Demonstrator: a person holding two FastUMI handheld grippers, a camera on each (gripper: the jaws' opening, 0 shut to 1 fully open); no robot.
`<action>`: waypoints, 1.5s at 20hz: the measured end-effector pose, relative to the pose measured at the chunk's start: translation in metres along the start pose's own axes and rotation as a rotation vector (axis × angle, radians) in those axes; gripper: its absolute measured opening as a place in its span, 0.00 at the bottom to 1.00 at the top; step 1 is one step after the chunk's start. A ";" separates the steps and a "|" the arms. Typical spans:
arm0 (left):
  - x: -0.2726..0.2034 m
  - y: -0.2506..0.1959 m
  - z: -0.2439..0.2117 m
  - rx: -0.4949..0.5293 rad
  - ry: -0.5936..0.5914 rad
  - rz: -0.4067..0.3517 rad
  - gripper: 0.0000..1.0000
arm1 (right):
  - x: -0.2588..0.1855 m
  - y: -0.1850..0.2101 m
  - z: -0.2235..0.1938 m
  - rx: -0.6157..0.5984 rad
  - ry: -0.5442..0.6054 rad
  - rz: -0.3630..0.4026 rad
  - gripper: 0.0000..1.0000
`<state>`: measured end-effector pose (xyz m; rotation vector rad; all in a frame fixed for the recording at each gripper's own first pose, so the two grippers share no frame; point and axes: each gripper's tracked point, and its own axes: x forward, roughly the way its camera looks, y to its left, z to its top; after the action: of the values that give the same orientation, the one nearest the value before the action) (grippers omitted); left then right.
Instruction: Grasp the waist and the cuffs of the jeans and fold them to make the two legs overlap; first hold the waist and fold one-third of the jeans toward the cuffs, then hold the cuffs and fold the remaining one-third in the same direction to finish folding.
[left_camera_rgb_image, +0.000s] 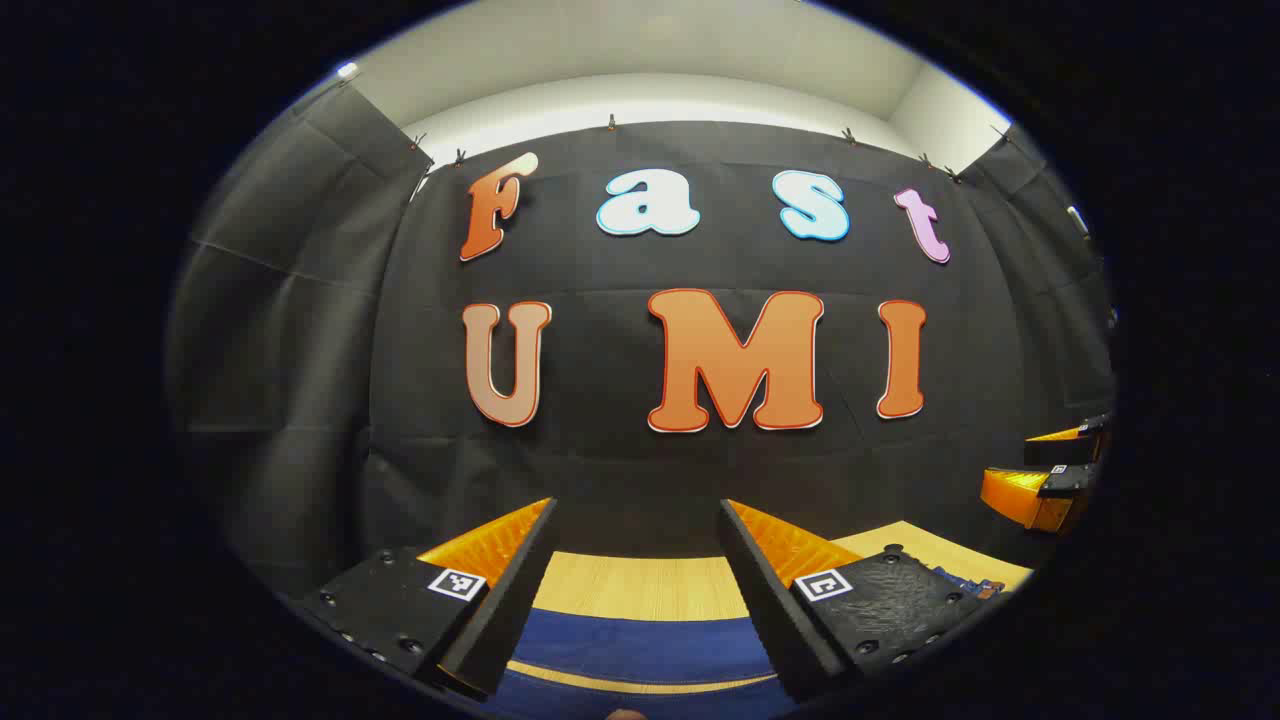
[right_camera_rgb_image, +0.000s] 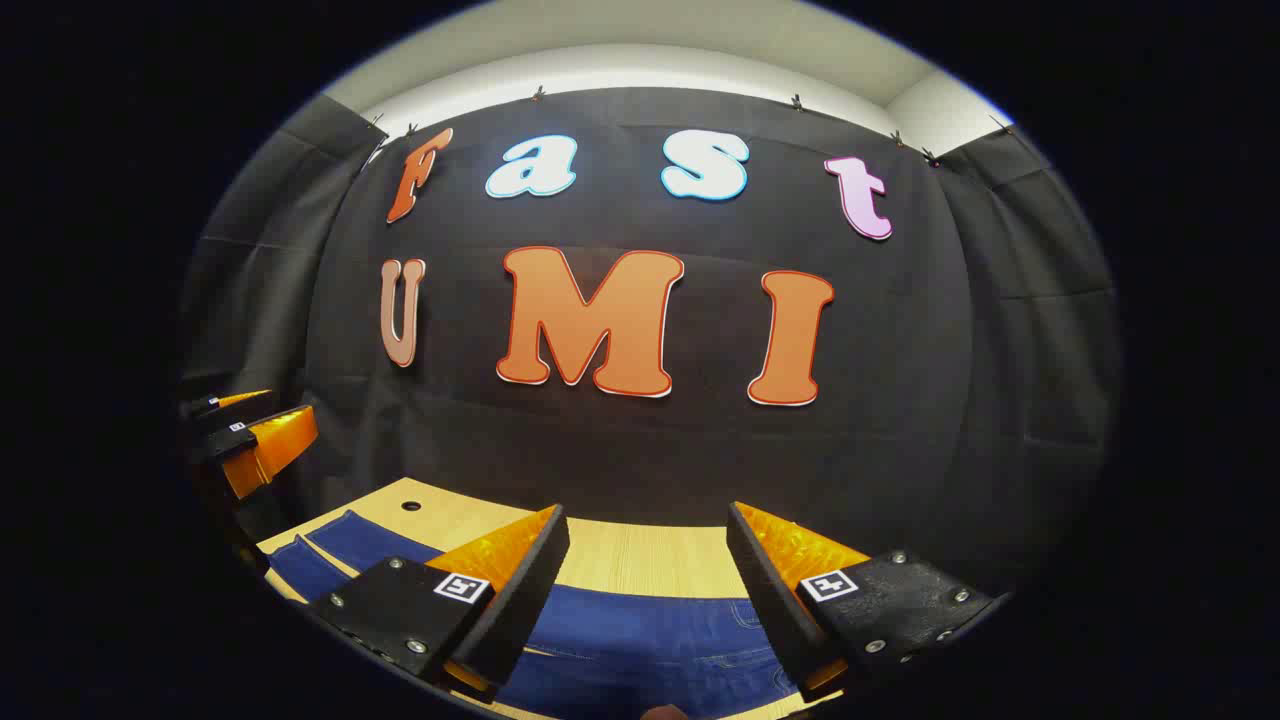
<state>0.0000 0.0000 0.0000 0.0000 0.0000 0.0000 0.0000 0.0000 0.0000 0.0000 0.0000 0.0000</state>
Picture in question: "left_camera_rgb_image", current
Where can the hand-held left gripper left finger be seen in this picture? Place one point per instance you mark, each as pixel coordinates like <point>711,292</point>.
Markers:
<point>510,610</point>

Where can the black backdrop cloth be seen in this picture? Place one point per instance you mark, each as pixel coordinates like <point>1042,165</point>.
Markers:
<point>600,460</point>

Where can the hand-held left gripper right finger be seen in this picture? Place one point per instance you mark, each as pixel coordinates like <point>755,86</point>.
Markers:
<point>775,620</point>

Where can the blue denim jeans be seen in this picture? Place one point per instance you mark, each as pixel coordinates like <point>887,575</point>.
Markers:
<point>640,645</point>

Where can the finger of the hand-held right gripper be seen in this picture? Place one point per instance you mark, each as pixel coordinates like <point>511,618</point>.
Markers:
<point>1065,450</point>
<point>1020,495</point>

